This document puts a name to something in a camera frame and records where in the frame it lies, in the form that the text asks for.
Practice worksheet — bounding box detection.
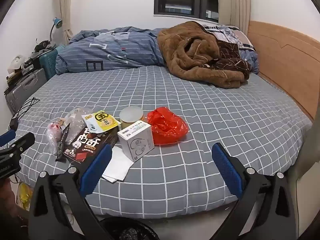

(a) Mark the teal suitcase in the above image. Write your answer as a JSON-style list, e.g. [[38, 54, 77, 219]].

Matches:
[[39, 49, 58, 80]]

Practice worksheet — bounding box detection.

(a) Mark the clear plastic bag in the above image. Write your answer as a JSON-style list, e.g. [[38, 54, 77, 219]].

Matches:
[[65, 107, 94, 140]]

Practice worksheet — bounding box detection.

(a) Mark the blue striped duvet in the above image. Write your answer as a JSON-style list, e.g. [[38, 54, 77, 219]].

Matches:
[[55, 26, 259, 75]]

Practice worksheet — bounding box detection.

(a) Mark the black charger cable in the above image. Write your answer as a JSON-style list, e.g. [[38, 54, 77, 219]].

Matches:
[[9, 97, 40, 130]]

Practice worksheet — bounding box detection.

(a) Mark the yellow plastic bag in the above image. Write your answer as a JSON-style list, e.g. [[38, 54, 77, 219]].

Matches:
[[15, 182, 33, 210]]

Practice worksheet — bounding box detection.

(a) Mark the white round device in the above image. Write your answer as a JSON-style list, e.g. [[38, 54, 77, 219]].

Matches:
[[7, 55, 27, 75]]

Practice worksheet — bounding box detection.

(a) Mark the yellow snack packet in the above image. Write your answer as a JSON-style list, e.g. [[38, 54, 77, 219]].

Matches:
[[82, 110, 121, 133]]

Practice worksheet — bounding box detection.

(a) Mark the bed with grey checked sheet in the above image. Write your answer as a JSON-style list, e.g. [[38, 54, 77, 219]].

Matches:
[[5, 65, 314, 219]]

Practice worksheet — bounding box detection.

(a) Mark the translucent cotton pad drawstring bag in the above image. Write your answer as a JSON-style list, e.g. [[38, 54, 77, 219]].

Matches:
[[47, 119, 66, 155]]

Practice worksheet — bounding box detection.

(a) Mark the beige curtain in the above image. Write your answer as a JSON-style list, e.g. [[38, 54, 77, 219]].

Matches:
[[219, 0, 252, 34], [54, 0, 74, 45]]

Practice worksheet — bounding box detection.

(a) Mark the cream round tin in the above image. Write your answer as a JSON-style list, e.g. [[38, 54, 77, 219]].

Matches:
[[119, 106, 145, 132]]

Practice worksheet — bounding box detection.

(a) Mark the red plastic bag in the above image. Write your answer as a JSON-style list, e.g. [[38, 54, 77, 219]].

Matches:
[[147, 107, 189, 145]]

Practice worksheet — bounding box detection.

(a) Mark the brown fleece blanket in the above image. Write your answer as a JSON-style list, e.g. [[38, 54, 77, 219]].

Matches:
[[157, 21, 251, 89]]

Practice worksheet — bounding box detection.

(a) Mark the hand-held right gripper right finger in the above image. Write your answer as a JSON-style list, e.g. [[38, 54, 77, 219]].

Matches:
[[211, 142, 297, 240]]

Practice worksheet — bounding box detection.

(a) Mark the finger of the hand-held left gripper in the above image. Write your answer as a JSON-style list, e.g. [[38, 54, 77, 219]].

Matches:
[[0, 132, 35, 157], [0, 129, 16, 147]]

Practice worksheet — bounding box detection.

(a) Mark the grey suitcase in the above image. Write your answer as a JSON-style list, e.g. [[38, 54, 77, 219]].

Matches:
[[4, 68, 48, 117]]

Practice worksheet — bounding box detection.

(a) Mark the patterned pillow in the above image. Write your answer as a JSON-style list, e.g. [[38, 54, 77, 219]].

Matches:
[[200, 24, 255, 52]]

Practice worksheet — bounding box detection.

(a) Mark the black trash bin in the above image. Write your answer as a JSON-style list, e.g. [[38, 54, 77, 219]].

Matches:
[[99, 216, 159, 240]]

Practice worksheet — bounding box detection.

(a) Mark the white cardboard box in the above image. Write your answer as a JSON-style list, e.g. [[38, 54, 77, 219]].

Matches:
[[117, 121, 155, 162]]

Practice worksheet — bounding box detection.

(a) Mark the black slim packet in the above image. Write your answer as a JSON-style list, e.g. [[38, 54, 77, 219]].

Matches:
[[55, 123, 72, 162]]

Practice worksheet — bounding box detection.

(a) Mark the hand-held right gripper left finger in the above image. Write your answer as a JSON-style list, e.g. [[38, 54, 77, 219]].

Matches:
[[29, 144, 113, 240]]

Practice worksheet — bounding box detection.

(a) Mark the wooden headboard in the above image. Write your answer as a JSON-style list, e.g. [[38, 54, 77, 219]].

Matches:
[[246, 20, 320, 120]]

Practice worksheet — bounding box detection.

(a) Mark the blue desk lamp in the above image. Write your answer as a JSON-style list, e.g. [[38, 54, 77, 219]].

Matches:
[[49, 17, 63, 47]]

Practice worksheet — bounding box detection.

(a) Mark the white paper sheet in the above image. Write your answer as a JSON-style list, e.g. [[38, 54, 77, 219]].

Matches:
[[101, 146, 135, 183]]

